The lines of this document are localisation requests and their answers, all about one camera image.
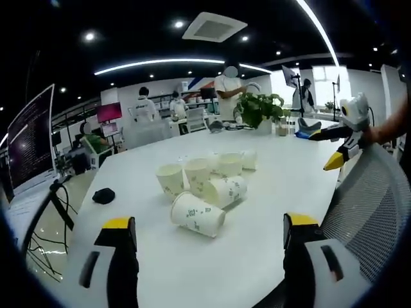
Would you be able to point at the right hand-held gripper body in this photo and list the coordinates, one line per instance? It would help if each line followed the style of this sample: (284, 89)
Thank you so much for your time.
(354, 112)

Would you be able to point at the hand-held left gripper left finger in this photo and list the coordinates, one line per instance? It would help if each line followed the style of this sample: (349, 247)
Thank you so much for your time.
(120, 282)

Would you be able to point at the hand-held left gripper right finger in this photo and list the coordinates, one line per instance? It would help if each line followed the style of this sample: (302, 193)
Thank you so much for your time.
(308, 276)

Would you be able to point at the cluster of white paper cups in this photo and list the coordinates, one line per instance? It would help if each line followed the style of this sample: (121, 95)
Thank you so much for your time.
(199, 213)

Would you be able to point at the blue grey pouch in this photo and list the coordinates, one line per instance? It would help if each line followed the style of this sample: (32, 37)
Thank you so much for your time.
(309, 128)

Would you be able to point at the glass jar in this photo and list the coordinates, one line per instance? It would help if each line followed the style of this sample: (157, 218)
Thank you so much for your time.
(282, 128)

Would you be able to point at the black tripod stand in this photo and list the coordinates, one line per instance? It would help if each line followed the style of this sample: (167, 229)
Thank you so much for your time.
(297, 93)

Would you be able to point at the grey mesh office chair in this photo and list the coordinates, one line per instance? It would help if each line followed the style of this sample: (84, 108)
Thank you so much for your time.
(375, 205)

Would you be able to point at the white table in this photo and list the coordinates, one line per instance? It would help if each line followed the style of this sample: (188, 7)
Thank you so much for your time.
(257, 244)

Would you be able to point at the green potted plant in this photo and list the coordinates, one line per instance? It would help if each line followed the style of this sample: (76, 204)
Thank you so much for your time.
(258, 110)

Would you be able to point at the black crumpled cloth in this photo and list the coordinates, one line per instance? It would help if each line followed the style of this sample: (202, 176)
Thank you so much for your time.
(103, 195)

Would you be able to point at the ceiling light strip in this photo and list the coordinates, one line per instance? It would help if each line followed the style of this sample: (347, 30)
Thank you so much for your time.
(321, 29)
(154, 63)

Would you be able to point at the black monitor stand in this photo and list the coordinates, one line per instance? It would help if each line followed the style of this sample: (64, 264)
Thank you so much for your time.
(59, 205)

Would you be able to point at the grey object on table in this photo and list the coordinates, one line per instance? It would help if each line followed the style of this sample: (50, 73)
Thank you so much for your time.
(215, 126)

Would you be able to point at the white office chair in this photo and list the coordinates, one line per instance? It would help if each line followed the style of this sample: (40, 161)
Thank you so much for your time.
(196, 118)

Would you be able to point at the ceiling air vent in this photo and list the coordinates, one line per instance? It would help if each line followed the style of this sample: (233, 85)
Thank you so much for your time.
(213, 27)

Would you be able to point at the computer monitor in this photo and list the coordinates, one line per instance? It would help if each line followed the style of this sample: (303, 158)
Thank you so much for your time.
(30, 141)

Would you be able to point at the pink display screen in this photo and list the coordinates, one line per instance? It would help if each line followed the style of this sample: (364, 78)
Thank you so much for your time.
(109, 112)

